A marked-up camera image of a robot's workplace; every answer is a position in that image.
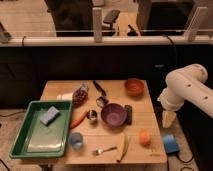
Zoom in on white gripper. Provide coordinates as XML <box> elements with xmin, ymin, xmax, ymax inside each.
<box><xmin>157</xmin><ymin>88</ymin><xmax>182</xmax><ymax>128</ymax></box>

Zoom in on orange apple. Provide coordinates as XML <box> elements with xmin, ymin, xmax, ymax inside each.
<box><xmin>139</xmin><ymin>129</ymin><xmax>151</xmax><ymax>146</ymax></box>

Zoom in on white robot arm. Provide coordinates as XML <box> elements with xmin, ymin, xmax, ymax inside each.
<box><xmin>158</xmin><ymin>64</ymin><xmax>213</xmax><ymax>128</ymax></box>

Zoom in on small metal cup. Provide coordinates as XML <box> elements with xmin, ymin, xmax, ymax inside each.
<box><xmin>86</xmin><ymin>110</ymin><xmax>97</xmax><ymax>124</ymax></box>

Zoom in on blue plastic cup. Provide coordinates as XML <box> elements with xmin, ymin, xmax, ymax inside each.
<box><xmin>68</xmin><ymin>132</ymin><xmax>83</xmax><ymax>150</ymax></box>

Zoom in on white cup on side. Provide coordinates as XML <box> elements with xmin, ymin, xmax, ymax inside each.
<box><xmin>57</xmin><ymin>93</ymin><xmax>73</xmax><ymax>101</ymax></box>

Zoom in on blue tape roll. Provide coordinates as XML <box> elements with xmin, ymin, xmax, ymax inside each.
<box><xmin>163</xmin><ymin>135</ymin><xmax>180</xmax><ymax>154</ymax></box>

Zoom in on dark brown block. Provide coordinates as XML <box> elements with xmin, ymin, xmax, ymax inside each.
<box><xmin>124</xmin><ymin>105</ymin><xmax>132</xmax><ymax>125</ymax></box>

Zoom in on orange bowl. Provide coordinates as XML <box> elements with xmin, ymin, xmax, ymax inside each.
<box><xmin>124</xmin><ymin>78</ymin><xmax>144</xmax><ymax>97</ymax></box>

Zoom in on yellow banana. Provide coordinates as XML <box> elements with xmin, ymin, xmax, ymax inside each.
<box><xmin>116</xmin><ymin>133</ymin><xmax>129</xmax><ymax>163</ymax></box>

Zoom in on purple bowl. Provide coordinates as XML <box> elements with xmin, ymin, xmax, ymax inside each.
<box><xmin>101</xmin><ymin>103</ymin><xmax>127</xmax><ymax>127</ymax></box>

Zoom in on wooden table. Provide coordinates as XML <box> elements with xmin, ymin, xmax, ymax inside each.
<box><xmin>20</xmin><ymin>79</ymin><xmax>168</xmax><ymax>166</ymax></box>

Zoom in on metal fork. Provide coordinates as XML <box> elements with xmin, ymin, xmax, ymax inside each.
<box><xmin>92</xmin><ymin>146</ymin><xmax>117</xmax><ymax>156</ymax></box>

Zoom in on orange carrot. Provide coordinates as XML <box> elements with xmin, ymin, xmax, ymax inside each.
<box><xmin>70</xmin><ymin>111</ymin><xmax>87</xmax><ymax>129</ymax></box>

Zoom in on black office chair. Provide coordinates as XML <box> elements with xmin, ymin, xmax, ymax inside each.
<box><xmin>102</xmin><ymin>10</ymin><xmax>120</xmax><ymax>36</ymax></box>

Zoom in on blue sponge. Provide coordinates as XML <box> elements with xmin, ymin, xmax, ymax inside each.
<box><xmin>40</xmin><ymin>106</ymin><xmax>60</xmax><ymax>125</ymax></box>

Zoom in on green plastic tray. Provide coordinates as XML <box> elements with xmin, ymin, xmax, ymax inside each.
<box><xmin>10</xmin><ymin>100</ymin><xmax>72</xmax><ymax>159</ymax></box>

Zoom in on black handled metal scoop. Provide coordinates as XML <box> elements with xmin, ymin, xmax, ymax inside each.
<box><xmin>93</xmin><ymin>81</ymin><xmax>108</xmax><ymax>108</ymax></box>

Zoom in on white horizontal rail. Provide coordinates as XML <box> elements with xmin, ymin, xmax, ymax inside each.
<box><xmin>0</xmin><ymin>35</ymin><xmax>213</xmax><ymax>47</ymax></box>

